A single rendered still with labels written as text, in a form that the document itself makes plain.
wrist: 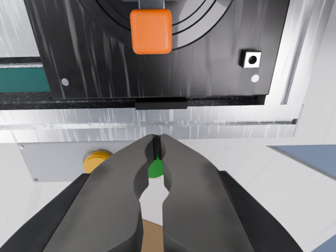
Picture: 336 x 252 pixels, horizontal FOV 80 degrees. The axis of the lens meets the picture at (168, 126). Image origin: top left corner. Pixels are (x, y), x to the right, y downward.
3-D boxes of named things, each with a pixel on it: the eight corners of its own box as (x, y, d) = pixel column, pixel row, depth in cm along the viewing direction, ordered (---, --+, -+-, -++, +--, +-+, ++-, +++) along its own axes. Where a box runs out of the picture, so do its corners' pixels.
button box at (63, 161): (175, 156, 35) (177, 181, 29) (53, 158, 34) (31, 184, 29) (176, 119, 31) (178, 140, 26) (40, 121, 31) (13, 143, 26)
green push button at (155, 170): (167, 169, 29) (167, 178, 27) (139, 169, 29) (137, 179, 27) (166, 146, 27) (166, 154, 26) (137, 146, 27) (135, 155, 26)
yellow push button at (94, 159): (118, 170, 29) (115, 179, 27) (91, 170, 29) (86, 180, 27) (115, 147, 27) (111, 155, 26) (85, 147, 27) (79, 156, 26)
